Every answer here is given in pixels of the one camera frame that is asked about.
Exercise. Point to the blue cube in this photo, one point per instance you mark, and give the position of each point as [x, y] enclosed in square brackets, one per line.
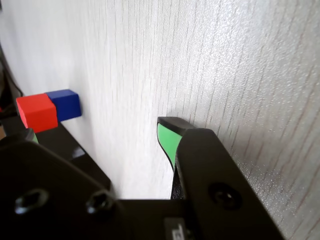
[67, 105]

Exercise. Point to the red cube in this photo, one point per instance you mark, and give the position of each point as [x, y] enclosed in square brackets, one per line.
[37, 112]

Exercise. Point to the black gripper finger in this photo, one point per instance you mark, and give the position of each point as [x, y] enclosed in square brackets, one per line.
[50, 200]
[212, 170]

